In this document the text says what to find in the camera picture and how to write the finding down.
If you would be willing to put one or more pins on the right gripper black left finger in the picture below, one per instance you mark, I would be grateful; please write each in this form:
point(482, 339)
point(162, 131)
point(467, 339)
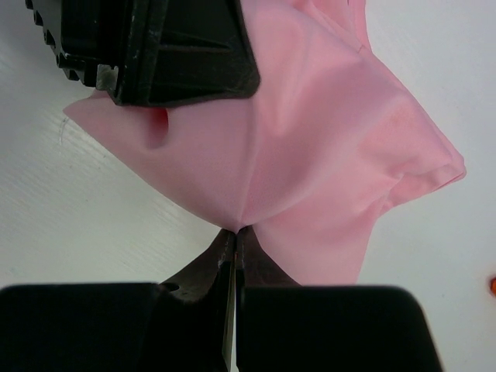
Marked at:
point(182, 324)

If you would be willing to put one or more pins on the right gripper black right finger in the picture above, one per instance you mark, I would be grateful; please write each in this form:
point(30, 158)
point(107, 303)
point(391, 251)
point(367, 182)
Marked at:
point(284, 326)

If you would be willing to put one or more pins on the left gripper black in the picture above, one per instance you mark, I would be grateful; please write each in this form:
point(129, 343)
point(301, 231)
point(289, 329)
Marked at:
point(152, 53)

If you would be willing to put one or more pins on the pink t shirt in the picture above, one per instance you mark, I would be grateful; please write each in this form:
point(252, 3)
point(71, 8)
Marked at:
point(330, 142)

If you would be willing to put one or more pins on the orange t shirt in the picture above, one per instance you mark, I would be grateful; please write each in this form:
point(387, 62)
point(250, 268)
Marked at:
point(492, 286)

